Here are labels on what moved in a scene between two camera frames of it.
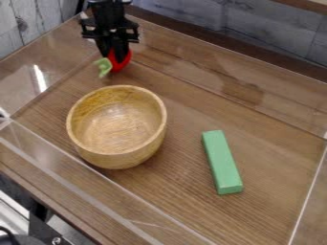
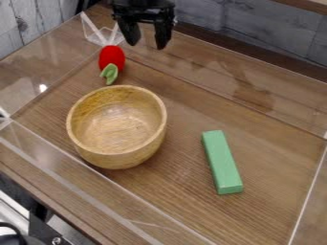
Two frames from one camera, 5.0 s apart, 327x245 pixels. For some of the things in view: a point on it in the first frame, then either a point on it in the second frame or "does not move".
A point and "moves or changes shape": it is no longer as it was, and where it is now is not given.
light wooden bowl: [116, 125] does not move
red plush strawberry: [109, 63] moves or changes shape
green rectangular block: [221, 162] does not move
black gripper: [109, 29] to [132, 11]
